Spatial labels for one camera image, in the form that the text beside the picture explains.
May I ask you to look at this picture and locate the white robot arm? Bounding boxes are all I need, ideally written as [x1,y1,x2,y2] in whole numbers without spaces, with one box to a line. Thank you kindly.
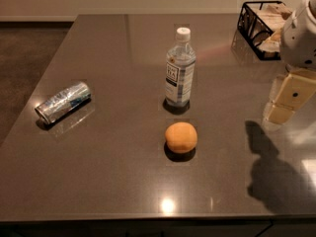
[264,0,316,125]

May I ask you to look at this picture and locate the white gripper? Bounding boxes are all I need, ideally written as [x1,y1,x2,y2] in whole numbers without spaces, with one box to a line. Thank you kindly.
[263,14,316,125]

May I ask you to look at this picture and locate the silver blue drink can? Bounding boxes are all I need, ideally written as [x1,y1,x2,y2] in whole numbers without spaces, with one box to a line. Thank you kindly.
[35,82,91,125]

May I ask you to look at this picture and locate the orange fruit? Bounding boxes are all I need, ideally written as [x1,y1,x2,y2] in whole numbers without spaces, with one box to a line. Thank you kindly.
[165,122,198,154]

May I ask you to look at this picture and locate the napkins in basket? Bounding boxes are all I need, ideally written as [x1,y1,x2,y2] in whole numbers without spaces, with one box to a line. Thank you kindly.
[255,3,292,52]

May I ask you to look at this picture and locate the clear blue plastic bottle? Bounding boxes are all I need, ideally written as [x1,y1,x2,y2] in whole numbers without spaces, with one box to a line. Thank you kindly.
[165,27,197,108]

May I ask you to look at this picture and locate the black wire basket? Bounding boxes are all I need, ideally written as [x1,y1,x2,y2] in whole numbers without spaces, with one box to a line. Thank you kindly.
[237,1,289,60]

